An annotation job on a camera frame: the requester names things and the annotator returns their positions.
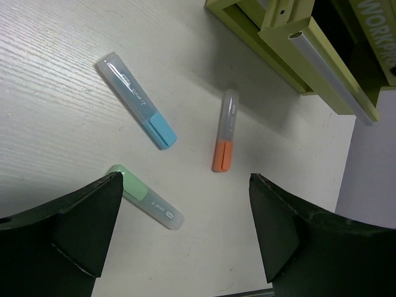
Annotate blue cap highlighter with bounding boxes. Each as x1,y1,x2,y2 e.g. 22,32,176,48
97,52,177,150

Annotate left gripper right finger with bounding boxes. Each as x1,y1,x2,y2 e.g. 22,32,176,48
249,173,395,296

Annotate green Workpro drawer chest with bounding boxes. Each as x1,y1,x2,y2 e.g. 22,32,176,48
205,0,395,126

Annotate green cap highlighter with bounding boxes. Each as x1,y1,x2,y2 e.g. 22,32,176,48
109,165,184,230

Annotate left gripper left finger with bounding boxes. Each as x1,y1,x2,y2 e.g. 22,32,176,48
1,172,123,296

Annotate orange cap highlighter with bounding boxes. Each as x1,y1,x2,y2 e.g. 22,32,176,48
212,88,239,173

